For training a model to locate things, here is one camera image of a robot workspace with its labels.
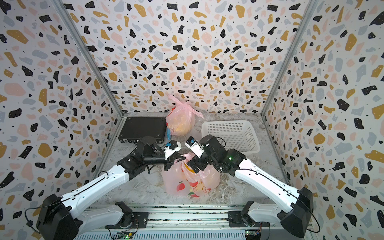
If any pink plastic bag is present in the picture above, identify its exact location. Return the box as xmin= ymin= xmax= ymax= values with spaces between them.
xmin=166 ymin=95 xmax=204 ymax=136
xmin=162 ymin=153 xmax=221 ymax=198

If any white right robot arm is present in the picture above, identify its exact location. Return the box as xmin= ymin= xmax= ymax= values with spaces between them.
xmin=186 ymin=135 xmax=315 ymax=238

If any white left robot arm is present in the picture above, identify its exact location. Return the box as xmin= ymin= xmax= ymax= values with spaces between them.
xmin=26 ymin=137 xmax=184 ymax=240

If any blue cylindrical tube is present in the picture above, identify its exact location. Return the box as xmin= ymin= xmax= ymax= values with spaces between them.
xmin=167 ymin=129 xmax=172 ymax=141

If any black ribbed carry case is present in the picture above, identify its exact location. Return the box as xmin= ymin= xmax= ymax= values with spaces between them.
xmin=118 ymin=117 xmax=167 ymax=144

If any white perforated plastic basket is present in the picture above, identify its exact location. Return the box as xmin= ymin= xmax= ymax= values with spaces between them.
xmin=201 ymin=120 xmax=261 ymax=155

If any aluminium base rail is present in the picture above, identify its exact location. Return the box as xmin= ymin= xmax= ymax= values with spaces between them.
xmin=75 ymin=205 xmax=296 ymax=240

